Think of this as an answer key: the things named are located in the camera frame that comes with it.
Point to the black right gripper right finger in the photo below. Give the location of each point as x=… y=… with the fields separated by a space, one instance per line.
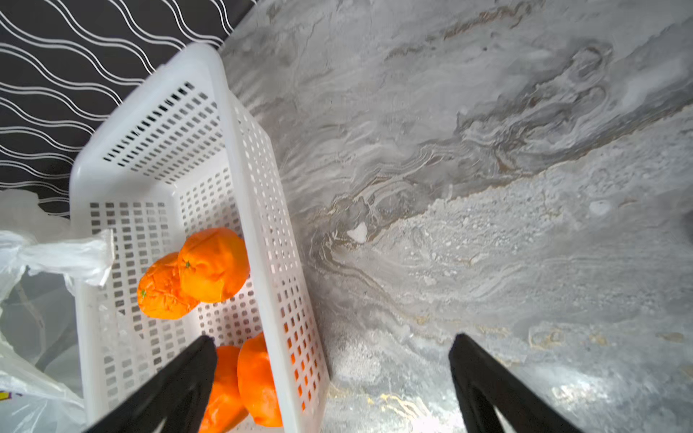
x=485 y=389

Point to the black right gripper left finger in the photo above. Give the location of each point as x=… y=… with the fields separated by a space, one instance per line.
x=174 y=400

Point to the orange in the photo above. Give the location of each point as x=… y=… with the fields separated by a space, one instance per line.
x=213 y=265
x=256 y=383
x=160 y=295
x=225 y=409

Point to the white printed plastic bag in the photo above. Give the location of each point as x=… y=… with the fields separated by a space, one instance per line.
x=42 y=260

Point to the white perforated plastic basket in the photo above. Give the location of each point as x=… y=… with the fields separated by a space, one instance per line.
x=181 y=155

